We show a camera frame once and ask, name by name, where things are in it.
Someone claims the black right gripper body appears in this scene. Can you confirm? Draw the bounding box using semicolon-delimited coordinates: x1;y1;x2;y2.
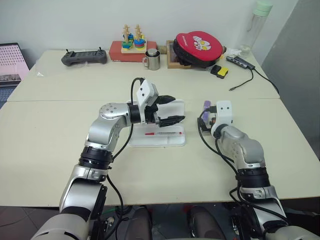
198;116;217;134

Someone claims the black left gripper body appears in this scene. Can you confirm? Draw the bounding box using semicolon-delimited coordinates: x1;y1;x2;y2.
145;95;164;127

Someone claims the purple marker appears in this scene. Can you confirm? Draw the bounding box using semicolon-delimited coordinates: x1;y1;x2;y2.
202;100;214;123

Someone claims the red capped white marker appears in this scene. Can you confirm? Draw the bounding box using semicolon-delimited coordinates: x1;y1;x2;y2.
144;130;183;137

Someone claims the white plastic pencil case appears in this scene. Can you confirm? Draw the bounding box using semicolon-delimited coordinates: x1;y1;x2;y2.
127;99;187;148

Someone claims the red round cartoon case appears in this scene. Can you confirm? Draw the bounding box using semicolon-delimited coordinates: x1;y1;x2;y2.
173;30;225;69

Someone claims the wooden tray box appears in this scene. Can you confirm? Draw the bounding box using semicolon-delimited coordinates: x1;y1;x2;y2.
166;39;194;70

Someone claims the yellow and black eraser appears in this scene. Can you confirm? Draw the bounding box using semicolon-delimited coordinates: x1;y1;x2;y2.
209;64;229;80

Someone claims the steel mug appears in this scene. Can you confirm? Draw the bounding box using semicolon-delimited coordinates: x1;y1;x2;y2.
142;48;162;71

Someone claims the grey usb hub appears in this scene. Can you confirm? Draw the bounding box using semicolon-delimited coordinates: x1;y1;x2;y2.
226;55;257;71

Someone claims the wooden colourful stacking toy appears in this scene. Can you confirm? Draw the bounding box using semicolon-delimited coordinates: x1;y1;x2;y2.
120;23;149;54

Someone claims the red cardboard box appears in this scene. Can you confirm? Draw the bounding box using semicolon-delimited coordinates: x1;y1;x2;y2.
108;40;159;63

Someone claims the dark grey handheld controller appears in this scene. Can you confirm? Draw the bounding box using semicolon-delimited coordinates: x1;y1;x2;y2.
61;47;110;67

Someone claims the clear bottle with green lid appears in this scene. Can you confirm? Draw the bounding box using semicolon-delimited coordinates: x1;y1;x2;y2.
238;0;274;59

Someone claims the dark rounded robot knee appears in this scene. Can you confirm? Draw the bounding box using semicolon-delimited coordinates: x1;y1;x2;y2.
124;206;154;240
187;205;226;240

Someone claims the laptop with pink screen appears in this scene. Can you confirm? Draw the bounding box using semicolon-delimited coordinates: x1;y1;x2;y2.
0;42;31;111

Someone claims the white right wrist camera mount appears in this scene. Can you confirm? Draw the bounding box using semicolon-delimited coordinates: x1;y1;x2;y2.
209;100;235;136

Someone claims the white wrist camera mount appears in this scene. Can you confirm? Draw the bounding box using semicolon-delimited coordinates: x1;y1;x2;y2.
136;79;160;125
209;100;235;136

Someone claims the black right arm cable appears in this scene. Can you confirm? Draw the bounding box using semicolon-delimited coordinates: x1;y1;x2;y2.
196;111;241;181

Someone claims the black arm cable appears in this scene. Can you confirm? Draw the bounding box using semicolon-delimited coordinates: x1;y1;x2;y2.
196;111;241;181
106;77;146;216

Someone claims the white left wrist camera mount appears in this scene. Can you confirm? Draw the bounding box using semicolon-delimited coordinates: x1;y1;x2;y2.
136;79;160;125

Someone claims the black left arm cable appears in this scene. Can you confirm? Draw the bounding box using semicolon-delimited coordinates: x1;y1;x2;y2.
106;77;146;216

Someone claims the black usb hub cable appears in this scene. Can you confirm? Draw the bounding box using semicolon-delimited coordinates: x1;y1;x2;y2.
228;69;255;92

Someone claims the black thin power cable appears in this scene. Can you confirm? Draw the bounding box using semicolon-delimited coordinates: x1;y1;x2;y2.
253;68;281;95

